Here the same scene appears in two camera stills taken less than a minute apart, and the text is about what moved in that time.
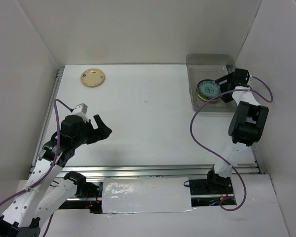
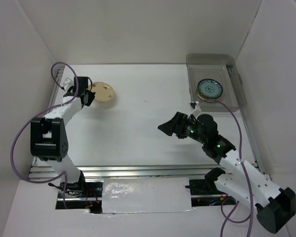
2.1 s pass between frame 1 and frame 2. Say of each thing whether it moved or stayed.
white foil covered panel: stayed
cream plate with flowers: moved
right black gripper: moved
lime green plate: stayed
